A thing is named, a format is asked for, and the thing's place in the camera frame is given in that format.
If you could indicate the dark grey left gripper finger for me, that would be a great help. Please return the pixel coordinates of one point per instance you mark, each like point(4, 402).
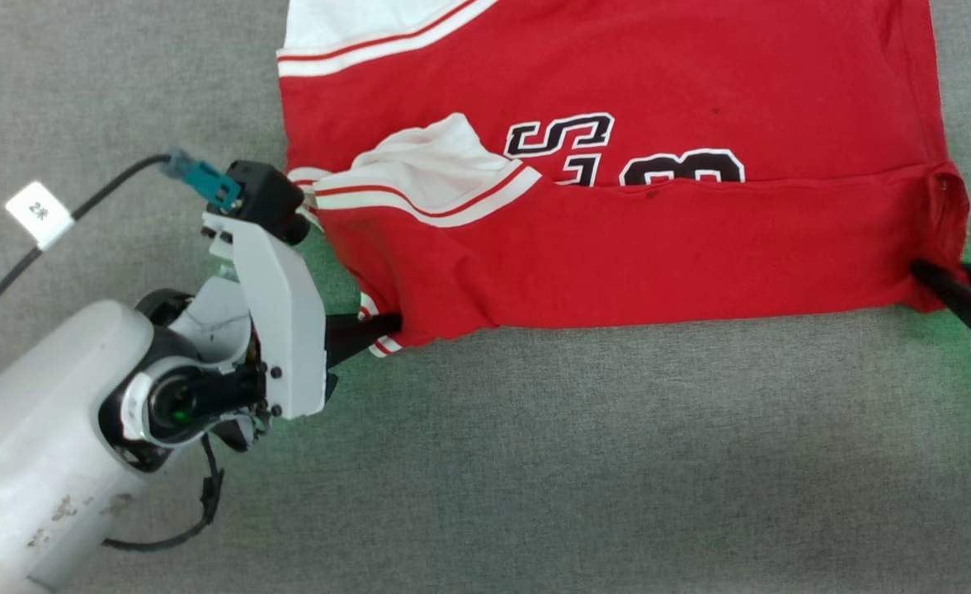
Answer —
point(357, 334)

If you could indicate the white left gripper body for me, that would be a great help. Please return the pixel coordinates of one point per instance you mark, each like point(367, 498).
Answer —
point(287, 330)

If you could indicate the red and white jersey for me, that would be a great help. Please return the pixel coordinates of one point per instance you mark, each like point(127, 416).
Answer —
point(658, 247)

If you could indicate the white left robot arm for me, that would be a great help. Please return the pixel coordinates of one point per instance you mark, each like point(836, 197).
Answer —
point(31, 437)

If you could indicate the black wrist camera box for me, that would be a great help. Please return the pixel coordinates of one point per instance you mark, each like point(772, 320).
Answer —
point(266, 198)

